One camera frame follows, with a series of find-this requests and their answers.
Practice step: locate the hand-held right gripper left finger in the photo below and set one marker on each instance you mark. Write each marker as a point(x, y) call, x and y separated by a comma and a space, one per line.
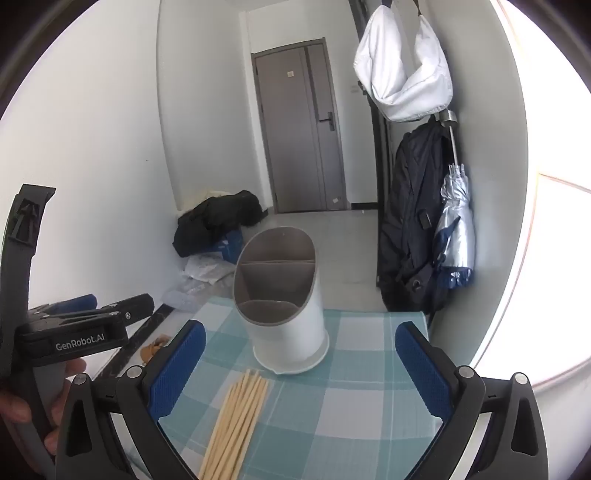
point(180, 364)

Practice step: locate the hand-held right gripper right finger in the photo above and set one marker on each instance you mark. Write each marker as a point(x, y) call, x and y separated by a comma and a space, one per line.
point(425, 369)

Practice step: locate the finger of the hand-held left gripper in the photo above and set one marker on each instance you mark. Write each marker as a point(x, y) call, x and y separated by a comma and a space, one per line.
point(131, 308)
point(78, 302)

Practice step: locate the bundle of wooden chopsticks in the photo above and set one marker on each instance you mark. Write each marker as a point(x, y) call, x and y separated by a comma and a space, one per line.
point(231, 434)

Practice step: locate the person's left hand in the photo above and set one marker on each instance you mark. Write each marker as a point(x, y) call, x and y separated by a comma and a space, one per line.
point(14, 406)

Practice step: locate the brown boot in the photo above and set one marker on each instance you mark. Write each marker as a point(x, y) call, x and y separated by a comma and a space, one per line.
point(162, 341)
point(148, 354)

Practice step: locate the grey plastic bag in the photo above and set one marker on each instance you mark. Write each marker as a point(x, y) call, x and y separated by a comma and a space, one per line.
point(184, 295)

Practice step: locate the teal checked tablecloth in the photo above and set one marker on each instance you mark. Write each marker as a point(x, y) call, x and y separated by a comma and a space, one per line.
point(351, 401)

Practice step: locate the white plastic bag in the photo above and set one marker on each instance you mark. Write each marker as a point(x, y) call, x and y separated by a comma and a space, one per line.
point(207, 267)

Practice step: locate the black jacket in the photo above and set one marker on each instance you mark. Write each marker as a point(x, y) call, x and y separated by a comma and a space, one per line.
point(212, 221)

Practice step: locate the cream cloth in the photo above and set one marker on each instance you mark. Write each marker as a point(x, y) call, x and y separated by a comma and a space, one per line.
point(203, 196)

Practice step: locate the silver folded umbrella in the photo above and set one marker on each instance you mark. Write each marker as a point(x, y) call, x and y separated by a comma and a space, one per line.
point(457, 230)

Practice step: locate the black hanging coat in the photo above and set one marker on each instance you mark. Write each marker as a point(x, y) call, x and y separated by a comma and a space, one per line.
point(411, 221)

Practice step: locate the grey door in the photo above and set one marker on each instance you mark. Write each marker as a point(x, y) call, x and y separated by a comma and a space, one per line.
point(295, 138)

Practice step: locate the white hanging bag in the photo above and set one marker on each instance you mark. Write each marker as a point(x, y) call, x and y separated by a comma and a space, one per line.
point(392, 69)

